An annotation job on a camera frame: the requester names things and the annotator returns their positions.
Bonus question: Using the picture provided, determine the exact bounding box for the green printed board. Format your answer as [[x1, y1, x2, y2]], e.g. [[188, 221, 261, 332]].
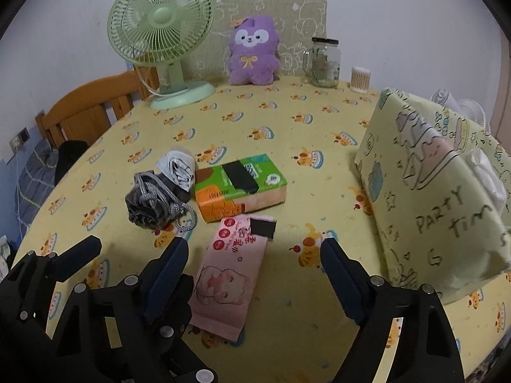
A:
[[184, 0, 329, 84]]

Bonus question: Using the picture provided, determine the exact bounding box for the green orange tissue pack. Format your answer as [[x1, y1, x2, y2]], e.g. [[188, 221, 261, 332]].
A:
[[194, 153, 288, 223]]

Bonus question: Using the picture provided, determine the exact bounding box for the green desk fan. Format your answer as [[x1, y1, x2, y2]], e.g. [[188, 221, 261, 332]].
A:
[[107, 0, 217, 110]]

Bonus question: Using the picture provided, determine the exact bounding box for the purple plush toy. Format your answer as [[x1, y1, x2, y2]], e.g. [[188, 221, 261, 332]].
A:
[[228, 15, 281, 86]]

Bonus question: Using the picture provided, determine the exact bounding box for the white standing fan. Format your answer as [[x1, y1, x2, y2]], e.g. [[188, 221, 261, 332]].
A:
[[430, 88, 491, 132]]

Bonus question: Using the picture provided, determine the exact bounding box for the grey drawstring pouch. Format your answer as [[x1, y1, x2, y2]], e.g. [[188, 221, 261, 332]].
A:
[[125, 171, 197, 232]]

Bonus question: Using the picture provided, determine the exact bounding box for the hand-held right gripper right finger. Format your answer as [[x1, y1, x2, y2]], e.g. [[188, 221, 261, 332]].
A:
[[319, 237, 466, 383]]

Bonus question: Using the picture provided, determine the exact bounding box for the wall power outlet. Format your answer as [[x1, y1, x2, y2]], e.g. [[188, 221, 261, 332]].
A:
[[9, 127, 30, 150]]

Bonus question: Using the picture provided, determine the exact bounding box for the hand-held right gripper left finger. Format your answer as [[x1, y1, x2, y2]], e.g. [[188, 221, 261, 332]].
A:
[[52, 236, 189, 383]]

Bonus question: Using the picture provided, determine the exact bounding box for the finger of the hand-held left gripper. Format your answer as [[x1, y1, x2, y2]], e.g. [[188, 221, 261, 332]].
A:
[[51, 235, 103, 282], [157, 272, 218, 383]]

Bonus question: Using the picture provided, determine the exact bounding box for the pink tissue pack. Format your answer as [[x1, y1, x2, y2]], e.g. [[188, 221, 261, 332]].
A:
[[187, 214, 277, 342]]

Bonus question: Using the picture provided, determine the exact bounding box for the silver packet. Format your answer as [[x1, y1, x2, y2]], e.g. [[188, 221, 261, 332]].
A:
[[156, 148, 198, 202]]

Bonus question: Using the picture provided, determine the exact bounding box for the cotton swab container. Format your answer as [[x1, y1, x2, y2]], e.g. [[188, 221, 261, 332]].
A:
[[350, 66, 372, 94]]

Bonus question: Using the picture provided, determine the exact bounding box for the wooden chair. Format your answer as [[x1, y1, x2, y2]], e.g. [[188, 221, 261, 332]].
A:
[[35, 66, 160, 152]]

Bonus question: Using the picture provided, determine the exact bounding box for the black cloth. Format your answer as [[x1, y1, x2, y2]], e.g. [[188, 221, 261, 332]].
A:
[[54, 140, 94, 186]]

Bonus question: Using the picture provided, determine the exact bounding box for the yellow printed storage box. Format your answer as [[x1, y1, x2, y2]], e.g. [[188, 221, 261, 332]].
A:
[[355, 87, 511, 306]]

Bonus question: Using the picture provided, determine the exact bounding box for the glass jar with handle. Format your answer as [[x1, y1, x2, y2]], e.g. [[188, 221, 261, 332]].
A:
[[302, 37, 341, 88]]

